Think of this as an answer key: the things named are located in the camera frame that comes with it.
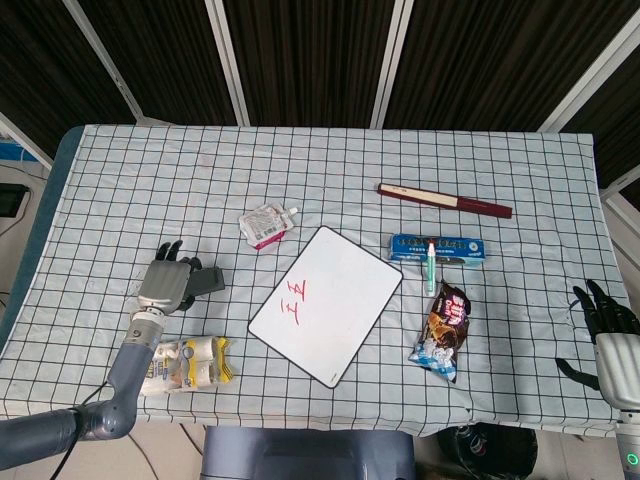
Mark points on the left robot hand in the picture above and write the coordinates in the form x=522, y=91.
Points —
x=162, y=285

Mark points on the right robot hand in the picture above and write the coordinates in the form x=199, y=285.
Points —
x=620, y=360

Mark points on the dark grey board eraser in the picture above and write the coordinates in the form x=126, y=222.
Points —
x=210, y=280

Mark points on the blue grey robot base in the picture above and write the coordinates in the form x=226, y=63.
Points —
x=310, y=455

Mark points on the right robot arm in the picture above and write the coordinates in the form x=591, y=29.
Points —
x=629, y=445

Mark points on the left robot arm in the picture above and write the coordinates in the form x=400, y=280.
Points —
x=125, y=375

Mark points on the white dry-erase board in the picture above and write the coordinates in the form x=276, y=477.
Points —
x=330, y=305

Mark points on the green and white marker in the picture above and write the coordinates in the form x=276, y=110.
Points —
x=430, y=275

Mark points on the checkered light blue tablecloth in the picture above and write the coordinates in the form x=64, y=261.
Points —
x=150, y=190

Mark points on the pink spout pouch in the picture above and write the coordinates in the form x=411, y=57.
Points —
x=265, y=222

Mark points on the black bag under table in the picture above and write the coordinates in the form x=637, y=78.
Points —
x=490, y=450

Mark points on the brown and blue snack bag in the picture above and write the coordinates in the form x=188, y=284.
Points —
x=445, y=325

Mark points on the blue cookie box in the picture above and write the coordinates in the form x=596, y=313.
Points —
x=460, y=250

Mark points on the dark red folded fan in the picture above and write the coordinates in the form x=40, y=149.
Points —
x=450, y=200

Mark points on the white partition post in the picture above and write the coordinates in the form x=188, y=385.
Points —
x=392, y=60
x=590, y=75
x=105, y=60
x=227, y=60

